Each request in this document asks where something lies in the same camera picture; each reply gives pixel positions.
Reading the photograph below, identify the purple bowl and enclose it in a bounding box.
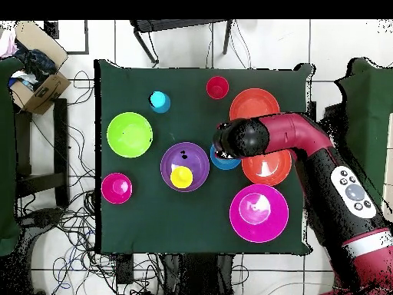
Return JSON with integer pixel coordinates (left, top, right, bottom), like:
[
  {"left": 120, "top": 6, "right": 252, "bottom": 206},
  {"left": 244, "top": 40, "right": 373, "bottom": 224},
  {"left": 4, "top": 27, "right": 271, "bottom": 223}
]
[{"left": 160, "top": 141, "right": 210, "bottom": 193}]

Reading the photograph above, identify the yellow cup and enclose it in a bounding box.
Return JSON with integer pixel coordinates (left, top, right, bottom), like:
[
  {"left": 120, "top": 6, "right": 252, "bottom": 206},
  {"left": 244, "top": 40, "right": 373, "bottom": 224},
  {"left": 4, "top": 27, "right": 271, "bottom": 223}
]
[{"left": 170, "top": 165, "right": 194, "bottom": 189}]

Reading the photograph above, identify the blue bowl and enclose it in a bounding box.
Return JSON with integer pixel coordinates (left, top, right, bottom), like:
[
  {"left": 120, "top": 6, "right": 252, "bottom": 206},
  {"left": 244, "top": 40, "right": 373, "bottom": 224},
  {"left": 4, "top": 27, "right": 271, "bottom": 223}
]
[{"left": 210, "top": 144, "right": 242, "bottom": 171}]

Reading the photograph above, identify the orange bowl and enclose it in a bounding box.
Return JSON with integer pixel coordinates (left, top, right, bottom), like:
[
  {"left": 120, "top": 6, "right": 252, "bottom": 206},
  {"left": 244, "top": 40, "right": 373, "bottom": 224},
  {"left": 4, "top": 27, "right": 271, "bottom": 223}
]
[
  {"left": 229, "top": 88, "right": 281, "bottom": 121},
  {"left": 241, "top": 148, "right": 292, "bottom": 187}
]

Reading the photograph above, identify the light blue cup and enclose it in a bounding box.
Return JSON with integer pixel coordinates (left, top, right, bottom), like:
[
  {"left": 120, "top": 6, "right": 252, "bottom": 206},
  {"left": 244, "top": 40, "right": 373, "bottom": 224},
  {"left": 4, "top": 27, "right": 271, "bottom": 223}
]
[{"left": 149, "top": 91, "right": 172, "bottom": 114}]

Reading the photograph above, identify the green bowl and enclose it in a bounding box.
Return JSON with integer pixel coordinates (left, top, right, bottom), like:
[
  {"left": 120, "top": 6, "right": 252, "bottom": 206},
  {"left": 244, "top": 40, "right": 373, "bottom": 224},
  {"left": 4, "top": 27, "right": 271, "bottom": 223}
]
[{"left": 106, "top": 111, "right": 154, "bottom": 159}]

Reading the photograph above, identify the dark green tablecloth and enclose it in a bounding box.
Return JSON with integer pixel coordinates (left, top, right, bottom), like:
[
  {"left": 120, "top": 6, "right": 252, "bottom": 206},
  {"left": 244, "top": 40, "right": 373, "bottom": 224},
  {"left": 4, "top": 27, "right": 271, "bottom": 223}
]
[{"left": 93, "top": 58, "right": 315, "bottom": 257}]

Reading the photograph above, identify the red cup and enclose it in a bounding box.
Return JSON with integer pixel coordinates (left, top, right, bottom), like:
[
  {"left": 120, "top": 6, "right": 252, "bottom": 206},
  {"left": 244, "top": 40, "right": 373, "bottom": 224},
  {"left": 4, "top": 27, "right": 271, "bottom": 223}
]
[{"left": 206, "top": 75, "right": 230, "bottom": 100}]

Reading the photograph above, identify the small crimson bowl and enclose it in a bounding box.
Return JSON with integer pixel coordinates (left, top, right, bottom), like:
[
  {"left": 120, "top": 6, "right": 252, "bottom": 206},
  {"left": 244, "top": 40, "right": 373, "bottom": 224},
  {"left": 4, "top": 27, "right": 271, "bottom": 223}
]
[{"left": 101, "top": 172, "right": 134, "bottom": 205}]

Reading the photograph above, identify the large pink bowl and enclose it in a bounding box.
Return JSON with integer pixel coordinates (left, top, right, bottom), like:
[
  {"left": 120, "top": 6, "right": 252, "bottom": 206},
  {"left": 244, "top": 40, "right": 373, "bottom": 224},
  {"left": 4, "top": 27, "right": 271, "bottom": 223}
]
[{"left": 229, "top": 183, "right": 290, "bottom": 244}]

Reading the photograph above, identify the black cabinet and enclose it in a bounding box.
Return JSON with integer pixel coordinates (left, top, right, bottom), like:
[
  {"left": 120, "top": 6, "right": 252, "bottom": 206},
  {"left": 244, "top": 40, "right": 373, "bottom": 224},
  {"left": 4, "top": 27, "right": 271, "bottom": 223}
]
[{"left": 319, "top": 102, "right": 348, "bottom": 145}]

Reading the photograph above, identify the black caster leg with knob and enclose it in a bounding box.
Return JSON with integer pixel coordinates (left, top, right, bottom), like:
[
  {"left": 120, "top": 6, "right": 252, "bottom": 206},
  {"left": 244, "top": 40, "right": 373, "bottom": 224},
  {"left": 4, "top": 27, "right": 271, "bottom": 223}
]
[{"left": 16, "top": 207, "right": 67, "bottom": 237}]

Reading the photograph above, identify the cardboard box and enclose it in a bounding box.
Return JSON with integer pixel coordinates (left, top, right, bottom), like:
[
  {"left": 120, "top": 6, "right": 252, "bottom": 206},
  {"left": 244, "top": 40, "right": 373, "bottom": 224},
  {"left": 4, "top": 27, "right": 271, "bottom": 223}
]
[{"left": 8, "top": 20, "right": 72, "bottom": 115}]

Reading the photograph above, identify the green-covered side table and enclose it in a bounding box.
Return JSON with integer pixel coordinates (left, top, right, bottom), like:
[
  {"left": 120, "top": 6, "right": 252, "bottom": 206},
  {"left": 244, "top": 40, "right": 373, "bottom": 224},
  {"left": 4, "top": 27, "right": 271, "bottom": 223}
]
[
  {"left": 0, "top": 56, "right": 24, "bottom": 257},
  {"left": 335, "top": 57, "right": 393, "bottom": 216}
]

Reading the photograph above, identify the tangle of black cables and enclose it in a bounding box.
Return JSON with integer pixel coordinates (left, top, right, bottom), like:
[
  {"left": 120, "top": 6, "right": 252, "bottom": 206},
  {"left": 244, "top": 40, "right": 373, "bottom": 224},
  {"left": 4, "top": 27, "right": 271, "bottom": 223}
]
[{"left": 18, "top": 70, "right": 167, "bottom": 295}]

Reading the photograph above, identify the black bench frame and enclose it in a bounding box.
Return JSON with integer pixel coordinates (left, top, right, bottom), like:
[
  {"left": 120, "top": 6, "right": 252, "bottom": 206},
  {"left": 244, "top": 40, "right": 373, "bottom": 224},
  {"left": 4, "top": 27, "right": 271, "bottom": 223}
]
[{"left": 13, "top": 98, "right": 70, "bottom": 207}]

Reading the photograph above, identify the black metal chair frame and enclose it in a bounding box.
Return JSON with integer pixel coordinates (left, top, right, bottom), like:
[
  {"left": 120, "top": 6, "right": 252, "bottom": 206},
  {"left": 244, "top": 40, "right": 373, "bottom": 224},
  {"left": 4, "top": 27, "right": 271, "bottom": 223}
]
[{"left": 129, "top": 18, "right": 234, "bottom": 65}]

